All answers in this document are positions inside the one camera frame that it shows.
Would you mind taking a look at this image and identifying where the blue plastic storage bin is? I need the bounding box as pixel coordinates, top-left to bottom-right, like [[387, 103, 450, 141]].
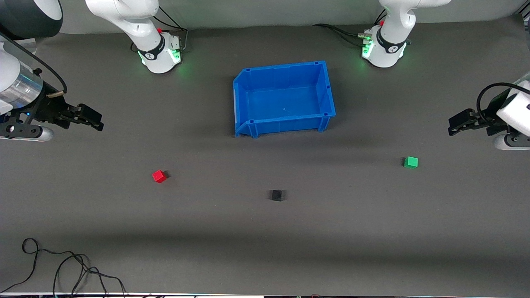
[[233, 61, 336, 138]]

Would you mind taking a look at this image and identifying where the dark grey table mat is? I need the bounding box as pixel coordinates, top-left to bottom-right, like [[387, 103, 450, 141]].
[[0, 17, 530, 296]]

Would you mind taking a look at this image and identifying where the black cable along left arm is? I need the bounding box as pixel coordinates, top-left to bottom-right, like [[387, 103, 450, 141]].
[[476, 82, 530, 120]]

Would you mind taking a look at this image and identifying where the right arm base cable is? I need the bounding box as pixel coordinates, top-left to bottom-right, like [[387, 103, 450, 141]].
[[154, 6, 189, 53]]

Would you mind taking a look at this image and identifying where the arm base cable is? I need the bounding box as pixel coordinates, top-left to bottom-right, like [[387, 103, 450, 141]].
[[154, 6, 189, 53], [313, 24, 369, 47]]

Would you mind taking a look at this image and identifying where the thin black loose cable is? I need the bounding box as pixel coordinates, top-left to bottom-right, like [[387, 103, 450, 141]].
[[0, 238, 92, 295], [53, 253, 127, 297]]

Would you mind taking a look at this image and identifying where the left arm base cable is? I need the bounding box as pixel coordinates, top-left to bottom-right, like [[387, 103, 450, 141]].
[[313, 24, 369, 47]]

